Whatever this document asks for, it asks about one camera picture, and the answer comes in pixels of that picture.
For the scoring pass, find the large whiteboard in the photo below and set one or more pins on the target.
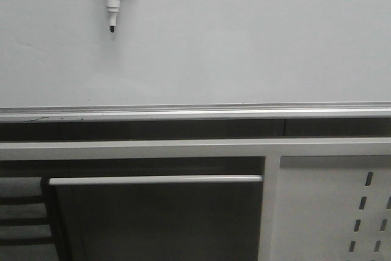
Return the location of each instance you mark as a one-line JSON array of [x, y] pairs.
[[185, 52]]

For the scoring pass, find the dark grey cabinet panel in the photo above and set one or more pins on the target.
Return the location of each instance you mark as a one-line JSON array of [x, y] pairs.
[[188, 217]]

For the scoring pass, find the white perforated metal panel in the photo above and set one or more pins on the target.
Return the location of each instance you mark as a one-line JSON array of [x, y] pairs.
[[333, 208]]

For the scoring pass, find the white metal stand frame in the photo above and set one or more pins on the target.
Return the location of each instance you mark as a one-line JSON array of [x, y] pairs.
[[271, 150]]

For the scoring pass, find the aluminium whiteboard tray rail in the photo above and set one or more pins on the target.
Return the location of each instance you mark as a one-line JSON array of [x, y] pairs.
[[196, 112]]

